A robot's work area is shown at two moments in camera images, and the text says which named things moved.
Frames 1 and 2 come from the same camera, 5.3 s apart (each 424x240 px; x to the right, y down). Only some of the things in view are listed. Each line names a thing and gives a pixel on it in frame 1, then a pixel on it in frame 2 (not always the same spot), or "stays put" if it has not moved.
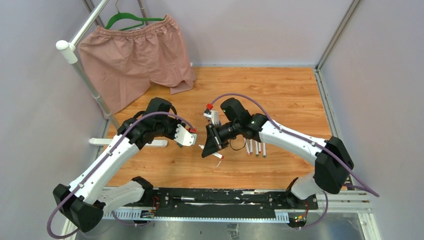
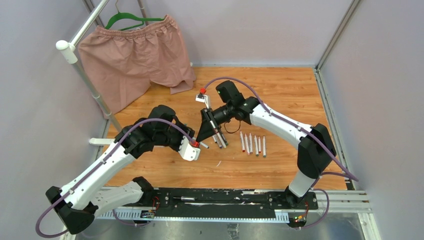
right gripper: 214,141 → 208,128
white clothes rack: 69,47 stays put
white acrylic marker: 248,146 stays put
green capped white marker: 256,148 stays put
